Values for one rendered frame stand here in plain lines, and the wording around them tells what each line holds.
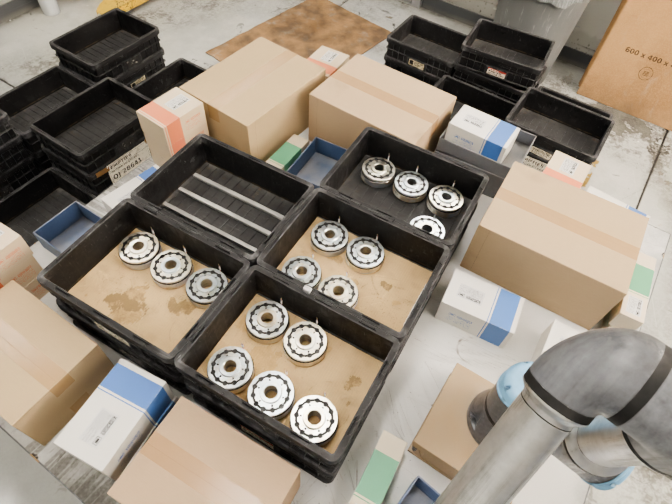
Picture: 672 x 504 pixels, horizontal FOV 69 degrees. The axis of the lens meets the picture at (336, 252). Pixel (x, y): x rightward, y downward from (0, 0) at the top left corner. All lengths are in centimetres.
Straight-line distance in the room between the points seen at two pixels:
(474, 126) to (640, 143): 198
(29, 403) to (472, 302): 106
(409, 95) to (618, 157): 187
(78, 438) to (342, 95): 123
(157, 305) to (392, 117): 92
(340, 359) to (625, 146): 263
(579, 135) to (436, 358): 147
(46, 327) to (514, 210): 122
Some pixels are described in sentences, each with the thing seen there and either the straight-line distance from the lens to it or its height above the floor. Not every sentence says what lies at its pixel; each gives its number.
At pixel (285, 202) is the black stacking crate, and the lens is 145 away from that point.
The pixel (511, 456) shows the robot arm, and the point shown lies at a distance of 73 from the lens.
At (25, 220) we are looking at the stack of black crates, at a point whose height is 27.
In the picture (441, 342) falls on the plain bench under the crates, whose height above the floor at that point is 70.
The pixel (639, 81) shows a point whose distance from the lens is 369.
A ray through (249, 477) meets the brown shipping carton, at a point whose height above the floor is 86.
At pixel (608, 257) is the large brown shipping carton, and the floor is 90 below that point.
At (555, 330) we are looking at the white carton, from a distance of 142.
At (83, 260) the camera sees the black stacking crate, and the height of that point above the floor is 87.
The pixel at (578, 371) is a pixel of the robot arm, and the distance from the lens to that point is 67.
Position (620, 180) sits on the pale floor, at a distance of 322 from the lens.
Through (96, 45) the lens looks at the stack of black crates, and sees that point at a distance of 286.
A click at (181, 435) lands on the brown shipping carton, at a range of 112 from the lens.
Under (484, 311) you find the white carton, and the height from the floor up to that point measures 79.
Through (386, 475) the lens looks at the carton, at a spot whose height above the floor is 76.
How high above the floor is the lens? 192
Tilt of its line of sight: 54 degrees down
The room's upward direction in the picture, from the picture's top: 6 degrees clockwise
